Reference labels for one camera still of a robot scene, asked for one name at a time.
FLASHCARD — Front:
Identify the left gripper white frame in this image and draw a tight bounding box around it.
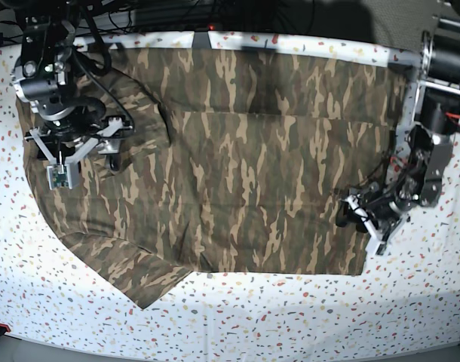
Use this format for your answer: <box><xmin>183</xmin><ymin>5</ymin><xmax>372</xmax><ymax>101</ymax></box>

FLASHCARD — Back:
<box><xmin>335</xmin><ymin>183</ymin><xmax>410</xmax><ymax>256</ymax></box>

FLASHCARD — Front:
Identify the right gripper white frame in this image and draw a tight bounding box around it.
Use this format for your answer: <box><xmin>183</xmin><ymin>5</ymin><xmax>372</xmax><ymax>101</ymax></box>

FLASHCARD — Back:
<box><xmin>25</xmin><ymin>116</ymin><xmax>134</xmax><ymax>190</ymax></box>

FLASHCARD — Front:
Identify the camouflage T-shirt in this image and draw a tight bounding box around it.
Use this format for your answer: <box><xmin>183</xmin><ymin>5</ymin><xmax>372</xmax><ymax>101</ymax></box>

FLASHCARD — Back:
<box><xmin>23</xmin><ymin>48</ymin><xmax>406</xmax><ymax>308</ymax></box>

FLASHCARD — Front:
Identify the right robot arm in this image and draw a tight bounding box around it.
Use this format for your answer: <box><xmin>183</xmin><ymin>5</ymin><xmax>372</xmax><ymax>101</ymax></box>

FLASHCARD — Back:
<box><xmin>2</xmin><ymin>1</ymin><xmax>134</xmax><ymax>189</ymax></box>

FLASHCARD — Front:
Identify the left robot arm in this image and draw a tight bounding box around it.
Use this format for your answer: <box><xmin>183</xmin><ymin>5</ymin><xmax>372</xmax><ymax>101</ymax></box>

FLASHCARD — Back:
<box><xmin>336</xmin><ymin>1</ymin><xmax>460</xmax><ymax>256</ymax></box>

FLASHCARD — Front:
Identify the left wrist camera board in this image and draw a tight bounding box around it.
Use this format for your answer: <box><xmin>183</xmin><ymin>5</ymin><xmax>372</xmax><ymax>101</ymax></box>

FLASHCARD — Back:
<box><xmin>365</xmin><ymin>238</ymin><xmax>387</xmax><ymax>256</ymax></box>

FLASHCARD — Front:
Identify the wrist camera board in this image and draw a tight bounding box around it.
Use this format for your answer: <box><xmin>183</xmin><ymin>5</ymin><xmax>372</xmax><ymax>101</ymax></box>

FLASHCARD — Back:
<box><xmin>365</xmin><ymin>238</ymin><xmax>387</xmax><ymax>256</ymax></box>
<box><xmin>46</xmin><ymin>164</ymin><xmax>72</xmax><ymax>190</ymax></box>

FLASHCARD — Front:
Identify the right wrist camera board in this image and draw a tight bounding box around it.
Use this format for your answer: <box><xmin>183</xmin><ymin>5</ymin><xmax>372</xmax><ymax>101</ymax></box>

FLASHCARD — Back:
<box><xmin>46</xmin><ymin>164</ymin><xmax>72</xmax><ymax>190</ymax></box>

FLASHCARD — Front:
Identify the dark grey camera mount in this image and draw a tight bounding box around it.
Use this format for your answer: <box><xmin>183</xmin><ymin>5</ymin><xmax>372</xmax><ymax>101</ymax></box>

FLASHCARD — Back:
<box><xmin>192</xmin><ymin>32</ymin><xmax>212</xmax><ymax>49</ymax></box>

